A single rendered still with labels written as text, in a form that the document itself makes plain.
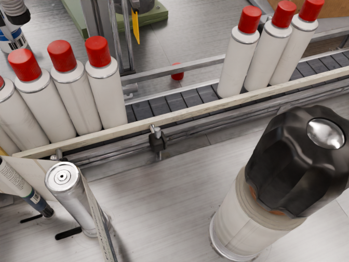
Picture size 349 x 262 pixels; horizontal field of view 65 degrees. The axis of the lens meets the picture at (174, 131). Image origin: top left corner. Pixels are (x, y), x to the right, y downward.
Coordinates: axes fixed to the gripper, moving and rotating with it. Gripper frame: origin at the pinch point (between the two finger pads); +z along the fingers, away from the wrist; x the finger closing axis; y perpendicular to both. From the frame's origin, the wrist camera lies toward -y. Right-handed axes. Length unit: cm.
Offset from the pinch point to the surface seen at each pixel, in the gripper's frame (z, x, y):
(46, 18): 4.9, 8.5, 11.0
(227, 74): -8, -46, 37
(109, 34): -12.3, -29.8, 19.2
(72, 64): -18.0, -41.5, 9.7
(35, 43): 4.9, -1.8, 5.4
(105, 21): -15.2, -29.7, 18.9
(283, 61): -8, -48, 50
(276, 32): -16, -48, 45
